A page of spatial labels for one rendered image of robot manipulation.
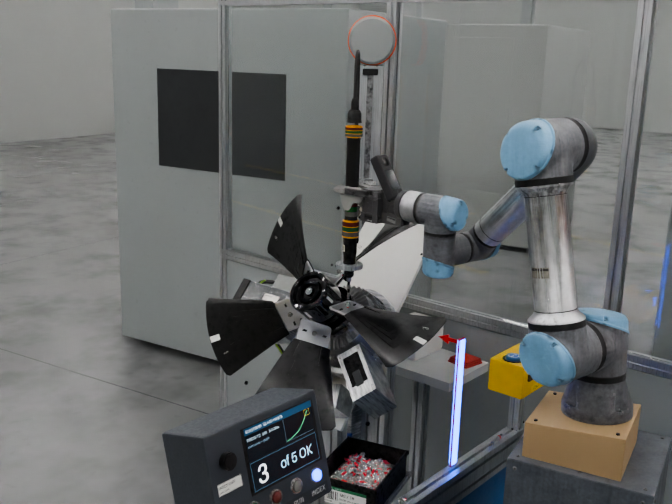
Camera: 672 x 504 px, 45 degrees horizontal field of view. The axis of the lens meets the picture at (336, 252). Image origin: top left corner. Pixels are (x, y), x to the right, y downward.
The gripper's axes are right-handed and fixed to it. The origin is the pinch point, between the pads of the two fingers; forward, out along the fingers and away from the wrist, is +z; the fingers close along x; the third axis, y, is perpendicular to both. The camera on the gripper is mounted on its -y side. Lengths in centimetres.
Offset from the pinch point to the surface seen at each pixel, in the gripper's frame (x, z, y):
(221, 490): -82, -45, 33
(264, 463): -72, -45, 33
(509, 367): 21, -40, 44
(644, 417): 70, -60, 68
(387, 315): 2.7, -14.0, 32.1
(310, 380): -14, -2, 49
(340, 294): 2.3, 1.6, 29.9
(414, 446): 53, 8, 97
